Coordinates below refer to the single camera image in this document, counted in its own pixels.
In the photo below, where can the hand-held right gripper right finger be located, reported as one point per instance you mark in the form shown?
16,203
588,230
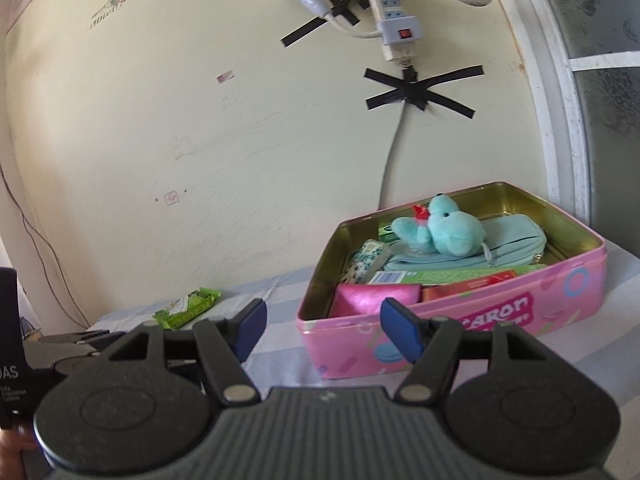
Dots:
400,330

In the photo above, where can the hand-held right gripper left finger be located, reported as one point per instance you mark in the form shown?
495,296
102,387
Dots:
252,327

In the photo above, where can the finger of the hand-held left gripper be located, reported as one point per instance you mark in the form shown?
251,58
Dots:
60,357
75,337

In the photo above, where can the pink zipper pouch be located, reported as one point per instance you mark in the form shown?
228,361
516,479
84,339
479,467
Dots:
375,297

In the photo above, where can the pink tin box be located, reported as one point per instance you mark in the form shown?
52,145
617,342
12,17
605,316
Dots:
350,345

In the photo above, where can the green toothpaste box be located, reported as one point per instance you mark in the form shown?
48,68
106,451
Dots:
440,276

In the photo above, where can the green snack packet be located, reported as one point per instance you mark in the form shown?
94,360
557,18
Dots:
187,307

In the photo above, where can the red cigarette box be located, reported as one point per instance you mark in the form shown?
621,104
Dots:
465,287

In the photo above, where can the floral card pack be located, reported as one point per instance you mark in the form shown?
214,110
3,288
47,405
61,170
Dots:
367,257

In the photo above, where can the teal plush toy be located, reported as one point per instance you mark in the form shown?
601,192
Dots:
450,232

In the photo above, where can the person's left hand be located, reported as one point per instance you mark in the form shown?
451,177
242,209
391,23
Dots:
12,452

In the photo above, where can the small green box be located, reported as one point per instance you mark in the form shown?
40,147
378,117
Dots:
386,232

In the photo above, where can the teal pencil case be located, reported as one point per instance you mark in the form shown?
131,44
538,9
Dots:
515,240

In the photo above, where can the striped bed sheet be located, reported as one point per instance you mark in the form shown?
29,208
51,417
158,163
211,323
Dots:
620,280

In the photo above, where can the black tape cross near bulb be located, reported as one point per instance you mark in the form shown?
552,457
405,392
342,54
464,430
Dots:
305,30

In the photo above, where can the white power strip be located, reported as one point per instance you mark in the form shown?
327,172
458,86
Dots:
392,10

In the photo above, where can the torn clear tape remnant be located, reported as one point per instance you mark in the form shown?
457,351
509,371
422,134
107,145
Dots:
110,10

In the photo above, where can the outlined square wall sticker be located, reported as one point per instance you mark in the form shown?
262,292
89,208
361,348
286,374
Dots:
171,197

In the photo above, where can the small pink wall sticker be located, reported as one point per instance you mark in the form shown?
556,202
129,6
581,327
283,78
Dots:
225,77

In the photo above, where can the window with white frame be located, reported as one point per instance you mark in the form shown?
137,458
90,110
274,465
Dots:
550,110

